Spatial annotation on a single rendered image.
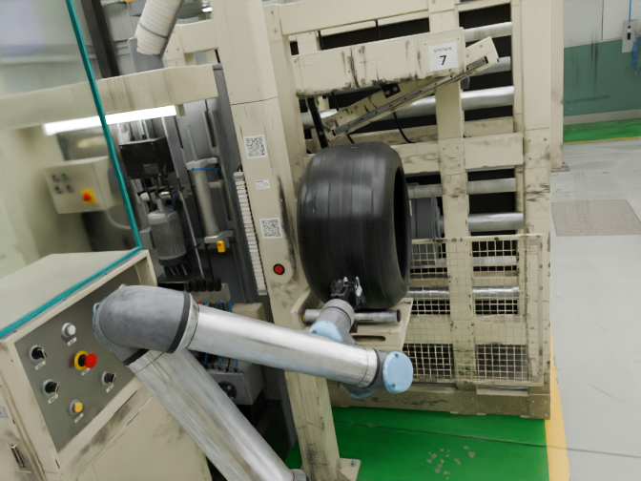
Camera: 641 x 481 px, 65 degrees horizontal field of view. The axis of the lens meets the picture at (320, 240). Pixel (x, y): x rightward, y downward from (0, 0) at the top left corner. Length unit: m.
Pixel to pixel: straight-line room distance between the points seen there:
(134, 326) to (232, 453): 0.35
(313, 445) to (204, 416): 1.20
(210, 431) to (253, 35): 1.16
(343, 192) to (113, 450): 0.99
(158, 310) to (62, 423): 0.66
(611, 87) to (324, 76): 9.33
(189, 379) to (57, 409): 0.51
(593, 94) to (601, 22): 1.24
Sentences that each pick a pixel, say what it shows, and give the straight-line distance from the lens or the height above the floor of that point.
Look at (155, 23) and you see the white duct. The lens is 2.19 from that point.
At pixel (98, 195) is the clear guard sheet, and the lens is 1.57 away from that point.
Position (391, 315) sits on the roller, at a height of 0.91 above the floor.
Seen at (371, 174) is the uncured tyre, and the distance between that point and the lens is 1.54.
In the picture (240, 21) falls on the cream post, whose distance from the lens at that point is 1.71.
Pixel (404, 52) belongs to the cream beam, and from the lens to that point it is 1.84.
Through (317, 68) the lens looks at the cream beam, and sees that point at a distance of 1.90.
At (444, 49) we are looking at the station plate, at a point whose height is 1.72.
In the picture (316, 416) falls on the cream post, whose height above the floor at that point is 0.41.
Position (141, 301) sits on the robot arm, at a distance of 0.96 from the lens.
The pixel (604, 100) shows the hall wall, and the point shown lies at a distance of 10.96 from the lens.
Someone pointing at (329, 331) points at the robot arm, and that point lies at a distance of 1.22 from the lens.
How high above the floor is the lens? 1.73
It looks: 19 degrees down
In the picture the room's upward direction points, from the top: 9 degrees counter-clockwise
